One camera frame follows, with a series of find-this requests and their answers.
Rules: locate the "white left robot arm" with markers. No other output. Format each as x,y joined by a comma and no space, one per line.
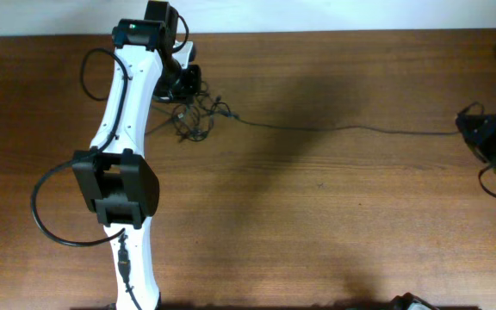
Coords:
116,182

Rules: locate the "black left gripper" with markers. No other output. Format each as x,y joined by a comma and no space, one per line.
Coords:
185,86

